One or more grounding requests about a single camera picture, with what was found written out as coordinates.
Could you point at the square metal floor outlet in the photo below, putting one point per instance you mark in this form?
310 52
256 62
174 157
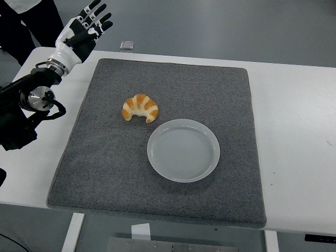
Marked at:
127 45

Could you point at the orange white croissant bread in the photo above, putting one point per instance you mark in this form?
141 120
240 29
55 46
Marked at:
147 105

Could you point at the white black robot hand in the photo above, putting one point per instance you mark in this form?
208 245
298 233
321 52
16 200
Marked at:
65 52

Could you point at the white table leg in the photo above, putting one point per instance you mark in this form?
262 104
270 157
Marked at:
271 242
72 233

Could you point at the round grey plate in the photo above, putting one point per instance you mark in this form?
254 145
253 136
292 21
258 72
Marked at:
181 157

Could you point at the black table control panel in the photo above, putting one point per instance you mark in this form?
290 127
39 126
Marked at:
321 237

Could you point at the person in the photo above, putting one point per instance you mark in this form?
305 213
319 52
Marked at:
39 23

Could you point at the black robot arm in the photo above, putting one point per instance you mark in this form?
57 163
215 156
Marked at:
15 92

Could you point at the grey square felt mat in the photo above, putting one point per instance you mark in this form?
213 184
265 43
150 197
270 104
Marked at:
118 170

